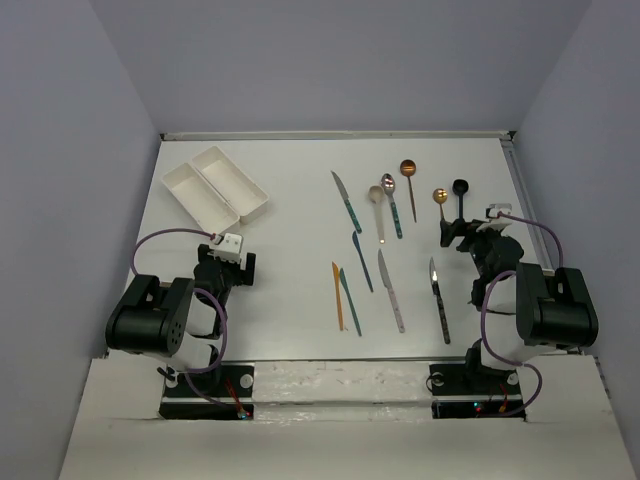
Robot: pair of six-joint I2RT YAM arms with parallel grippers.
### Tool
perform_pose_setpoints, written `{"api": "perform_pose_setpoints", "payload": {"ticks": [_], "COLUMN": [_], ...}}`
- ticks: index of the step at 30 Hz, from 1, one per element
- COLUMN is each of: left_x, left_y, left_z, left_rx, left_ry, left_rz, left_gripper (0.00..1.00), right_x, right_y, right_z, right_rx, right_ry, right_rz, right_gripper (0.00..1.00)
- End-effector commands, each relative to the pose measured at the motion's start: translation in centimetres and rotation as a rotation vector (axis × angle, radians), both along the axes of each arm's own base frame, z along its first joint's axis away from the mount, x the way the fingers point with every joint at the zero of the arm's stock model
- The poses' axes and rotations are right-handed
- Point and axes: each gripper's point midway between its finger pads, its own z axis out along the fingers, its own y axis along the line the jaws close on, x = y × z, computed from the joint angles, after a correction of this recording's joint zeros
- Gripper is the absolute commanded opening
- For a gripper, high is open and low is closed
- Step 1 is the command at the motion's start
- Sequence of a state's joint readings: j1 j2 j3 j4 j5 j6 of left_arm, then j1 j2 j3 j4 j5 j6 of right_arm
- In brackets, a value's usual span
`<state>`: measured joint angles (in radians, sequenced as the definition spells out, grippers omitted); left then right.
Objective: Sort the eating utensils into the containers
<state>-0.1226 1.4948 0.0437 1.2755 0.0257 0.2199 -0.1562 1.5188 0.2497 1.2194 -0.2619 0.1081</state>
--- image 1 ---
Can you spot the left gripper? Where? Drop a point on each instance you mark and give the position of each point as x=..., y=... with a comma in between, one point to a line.
x=239, y=276

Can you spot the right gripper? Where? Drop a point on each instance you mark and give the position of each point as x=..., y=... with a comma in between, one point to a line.
x=457, y=227

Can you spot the gold spoon teal handle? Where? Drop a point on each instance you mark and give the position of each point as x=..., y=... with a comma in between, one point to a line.
x=440, y=196

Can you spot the black spoon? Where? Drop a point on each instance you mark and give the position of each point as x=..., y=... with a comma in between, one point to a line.
x=460, y=187

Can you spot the copper spoon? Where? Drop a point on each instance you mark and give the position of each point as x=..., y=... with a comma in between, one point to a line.
x=408, y=169

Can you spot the steel spoon teal handle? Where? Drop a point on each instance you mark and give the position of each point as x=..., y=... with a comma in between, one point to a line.
x=389, y=185

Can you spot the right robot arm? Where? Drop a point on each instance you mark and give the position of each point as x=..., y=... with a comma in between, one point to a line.
x=525, y=310

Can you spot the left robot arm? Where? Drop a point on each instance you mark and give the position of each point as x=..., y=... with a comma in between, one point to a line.
x=183, y=323

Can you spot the white container right compartment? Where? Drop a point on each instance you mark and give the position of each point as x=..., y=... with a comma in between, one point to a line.
x=243, y=195

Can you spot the white container compartment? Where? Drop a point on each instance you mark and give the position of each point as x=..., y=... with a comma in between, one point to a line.
x=243, y=195
x=200, y=200

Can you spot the white container left compartment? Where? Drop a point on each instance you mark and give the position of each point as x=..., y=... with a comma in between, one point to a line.
x=200, y=200

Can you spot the beige plastic spoon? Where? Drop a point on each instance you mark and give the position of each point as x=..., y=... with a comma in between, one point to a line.
x=376, y=195

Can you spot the orange plastic knife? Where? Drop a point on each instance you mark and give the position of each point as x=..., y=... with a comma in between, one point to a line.
x=336, y=277

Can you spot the teal plastic knife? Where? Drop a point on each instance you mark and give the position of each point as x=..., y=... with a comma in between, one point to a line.
x=344, y=283

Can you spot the blue plastic knife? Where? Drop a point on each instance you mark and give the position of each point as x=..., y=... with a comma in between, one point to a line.
x=356, y=242

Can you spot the white front cover board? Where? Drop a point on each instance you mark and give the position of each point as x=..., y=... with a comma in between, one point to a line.
x=445, y=449

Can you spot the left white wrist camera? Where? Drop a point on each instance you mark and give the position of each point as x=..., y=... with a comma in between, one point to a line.
x=227, y=247

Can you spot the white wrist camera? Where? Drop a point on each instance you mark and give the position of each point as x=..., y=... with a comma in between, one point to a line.
x=227, y=247
x=497, y=218

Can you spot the steel knife dark handle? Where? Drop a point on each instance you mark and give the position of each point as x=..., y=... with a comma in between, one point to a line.
x=439, y=301

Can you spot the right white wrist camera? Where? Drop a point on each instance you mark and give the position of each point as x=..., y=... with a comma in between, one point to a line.
x=497, y=218

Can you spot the steel knife pink handle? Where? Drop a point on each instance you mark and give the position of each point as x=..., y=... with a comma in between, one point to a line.
x=390, y=290

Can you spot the aluminium rail right edge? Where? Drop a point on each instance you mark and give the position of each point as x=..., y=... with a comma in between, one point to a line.
x=536, y=234

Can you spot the aluminium rail edge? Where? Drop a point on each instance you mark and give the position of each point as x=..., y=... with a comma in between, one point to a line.
x=536, y=234
x=333, y=135

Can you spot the steel knife teal handle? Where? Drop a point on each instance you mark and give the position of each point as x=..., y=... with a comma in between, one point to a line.
x=345, y=197

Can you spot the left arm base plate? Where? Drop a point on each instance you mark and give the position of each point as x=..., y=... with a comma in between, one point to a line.
x=226, y=394

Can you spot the aluminium rail back edge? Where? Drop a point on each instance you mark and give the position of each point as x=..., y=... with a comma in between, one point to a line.
x=333, y=135

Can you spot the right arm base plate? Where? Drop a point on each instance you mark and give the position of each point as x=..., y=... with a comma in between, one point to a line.
x=459, y=394

